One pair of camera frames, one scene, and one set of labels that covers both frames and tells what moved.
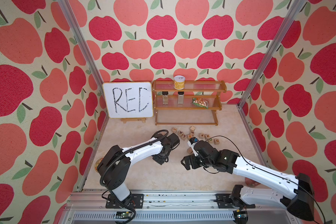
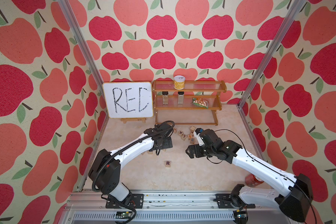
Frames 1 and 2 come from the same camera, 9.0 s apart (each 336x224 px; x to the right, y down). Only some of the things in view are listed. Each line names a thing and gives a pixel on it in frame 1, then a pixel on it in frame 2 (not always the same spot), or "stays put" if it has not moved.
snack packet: x=200 y=101 stays put
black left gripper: x=162 y=161 to x=169 y=143
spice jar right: x=180 y=97 stays put
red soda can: x=251 y=183 stays put
